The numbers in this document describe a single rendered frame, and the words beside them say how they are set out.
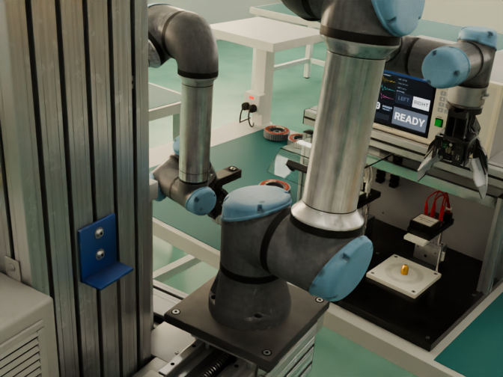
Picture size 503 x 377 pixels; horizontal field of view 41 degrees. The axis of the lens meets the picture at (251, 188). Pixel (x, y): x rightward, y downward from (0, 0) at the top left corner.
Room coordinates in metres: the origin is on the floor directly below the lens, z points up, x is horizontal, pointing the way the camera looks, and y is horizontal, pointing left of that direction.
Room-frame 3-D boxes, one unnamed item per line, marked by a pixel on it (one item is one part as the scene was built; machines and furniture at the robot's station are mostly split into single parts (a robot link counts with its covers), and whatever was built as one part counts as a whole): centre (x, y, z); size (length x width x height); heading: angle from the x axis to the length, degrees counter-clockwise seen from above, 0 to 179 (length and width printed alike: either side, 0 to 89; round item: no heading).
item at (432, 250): (1.70, -0.53, 0.80); 0.08 x 0.05 x 0.06; 50
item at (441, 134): (1.32, -0.42, 1.29); 0.09 x 0.08 x 0.12; 149
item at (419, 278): (1.59, -0.44, 0.78); 0.15 x 0.15 x 0.01; 50
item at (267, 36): (2.69, -0.02, 0.98); 0.37 x 0.35 x 0.46; 50
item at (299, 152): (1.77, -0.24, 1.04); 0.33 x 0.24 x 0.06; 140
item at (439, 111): (1.91, -0.56, 1.22); 0.44 x 0.39 x 0.20; 50
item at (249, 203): (1.02, -0.02, 1.20); 0.13 x 0.12 x 0.14; 51
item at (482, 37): (1.33, -0.42, 1.45); 0.09 x 0.08 x 0.11; 141
